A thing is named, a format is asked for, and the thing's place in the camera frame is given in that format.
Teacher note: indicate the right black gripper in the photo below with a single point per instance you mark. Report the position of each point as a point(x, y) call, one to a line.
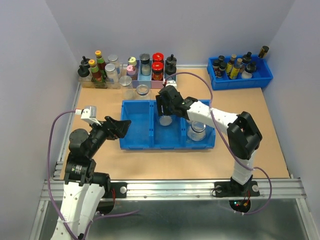
point(160, 102)

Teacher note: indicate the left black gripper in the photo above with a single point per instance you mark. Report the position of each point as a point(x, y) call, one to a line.
point(118, 127)

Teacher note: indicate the silver-lid glass jar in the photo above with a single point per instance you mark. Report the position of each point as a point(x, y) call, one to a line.
point(127, 87)

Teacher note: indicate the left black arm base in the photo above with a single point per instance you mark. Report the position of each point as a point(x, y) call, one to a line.
point(119, 188)

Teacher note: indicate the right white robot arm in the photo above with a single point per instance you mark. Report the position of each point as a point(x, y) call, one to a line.
point(238, 130)

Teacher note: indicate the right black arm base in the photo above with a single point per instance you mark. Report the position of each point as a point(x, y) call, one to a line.
point(232, 189)

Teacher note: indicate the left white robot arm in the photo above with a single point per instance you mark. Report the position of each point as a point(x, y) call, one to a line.
point(83, 188)

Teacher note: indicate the blue three-compartment bin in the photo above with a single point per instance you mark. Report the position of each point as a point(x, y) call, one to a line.
point(148, 131)

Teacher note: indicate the pastel four-slot organizer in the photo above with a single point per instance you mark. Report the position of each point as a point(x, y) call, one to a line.
point(141, 79)

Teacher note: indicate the red-lid sauce jar front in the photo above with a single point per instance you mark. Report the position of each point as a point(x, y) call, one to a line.
point(157, 71)

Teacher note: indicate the red-lid sauce jar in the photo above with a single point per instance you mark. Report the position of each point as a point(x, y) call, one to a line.
point(157, 71)
point(158, 57)

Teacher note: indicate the grey-lid salt shaker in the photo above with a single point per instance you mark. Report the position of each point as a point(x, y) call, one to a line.
point(145, 67)

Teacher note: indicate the black-top cruet back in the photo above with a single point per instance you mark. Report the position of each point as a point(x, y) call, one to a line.
point(171, 60)

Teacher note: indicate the pink-cap small bottle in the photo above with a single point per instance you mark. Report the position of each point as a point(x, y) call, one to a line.
point(132, 72)

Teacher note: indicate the red-lid sauce jar back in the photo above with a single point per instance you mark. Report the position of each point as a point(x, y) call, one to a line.
point(158, 57)

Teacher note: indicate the clear plastic organizer tray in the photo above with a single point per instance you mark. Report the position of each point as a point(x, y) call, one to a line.
point(90, 84)

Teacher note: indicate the yellow-cap small bottle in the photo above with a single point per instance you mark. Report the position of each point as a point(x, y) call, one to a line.
point(132, 61)

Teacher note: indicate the silver-lid jar front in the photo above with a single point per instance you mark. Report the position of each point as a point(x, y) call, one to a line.
point(112, 74)

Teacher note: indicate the yellow-cap sauce bottle front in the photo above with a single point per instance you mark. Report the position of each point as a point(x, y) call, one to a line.
point(98, 79)

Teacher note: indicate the yellow-cap sauce bottle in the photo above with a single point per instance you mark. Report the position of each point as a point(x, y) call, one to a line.
point(100, 62)
point(98, 79)

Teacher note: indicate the silver-lid jar back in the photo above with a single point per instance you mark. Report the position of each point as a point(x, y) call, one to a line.
point(113, 59)

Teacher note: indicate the black-top dispenser bottle front left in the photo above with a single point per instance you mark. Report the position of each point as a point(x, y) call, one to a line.
point(84, 74)

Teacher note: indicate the black-top dispenser bottle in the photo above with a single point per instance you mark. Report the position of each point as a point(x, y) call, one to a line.
point(84, 74)
point(85, 62)

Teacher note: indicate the yellow-cap sauce bottle back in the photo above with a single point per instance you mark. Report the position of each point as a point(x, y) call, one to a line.
point(100, 62)

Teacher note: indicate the dark spice bottle front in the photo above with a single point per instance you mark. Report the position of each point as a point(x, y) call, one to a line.
point(219, 67)

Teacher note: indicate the dark spice bottle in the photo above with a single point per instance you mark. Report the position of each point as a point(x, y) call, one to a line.
point(219, 67)
point(221, 58)

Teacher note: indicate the black-top dispenser bottle back left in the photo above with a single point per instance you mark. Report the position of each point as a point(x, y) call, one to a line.
point(85, 62)

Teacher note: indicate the dark spice bottle back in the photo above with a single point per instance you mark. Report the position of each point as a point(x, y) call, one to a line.
point(221, 58)

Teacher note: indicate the yellow oil bottle back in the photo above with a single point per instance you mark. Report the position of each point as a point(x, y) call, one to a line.
point(230, 64)

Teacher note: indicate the yellow oil bottle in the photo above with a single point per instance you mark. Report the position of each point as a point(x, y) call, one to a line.
point(236, 69)
point(230, 64)

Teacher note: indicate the yellow oil bottle front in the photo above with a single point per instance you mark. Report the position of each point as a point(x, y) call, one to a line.
point(236, 69)

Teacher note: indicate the black-top white cruet front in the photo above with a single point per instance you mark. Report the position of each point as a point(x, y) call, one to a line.
point(249, 69)

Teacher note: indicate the black-top cruet in tray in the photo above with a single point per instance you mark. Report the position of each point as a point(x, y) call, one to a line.
point(247, 58)

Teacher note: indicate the blue tray at back right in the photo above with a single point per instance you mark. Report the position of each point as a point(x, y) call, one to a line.
point(260, 78)

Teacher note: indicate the gold black bottle in corner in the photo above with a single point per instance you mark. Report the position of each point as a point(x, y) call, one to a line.
point(263, 52)

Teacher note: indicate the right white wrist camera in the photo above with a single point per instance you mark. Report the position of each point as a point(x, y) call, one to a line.
point(169, 82)

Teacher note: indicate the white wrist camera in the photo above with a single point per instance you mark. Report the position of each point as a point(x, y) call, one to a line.
point(169, 82)
point(88, 114)

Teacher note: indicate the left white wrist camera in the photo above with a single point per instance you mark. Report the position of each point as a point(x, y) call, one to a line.
point(88, 114)

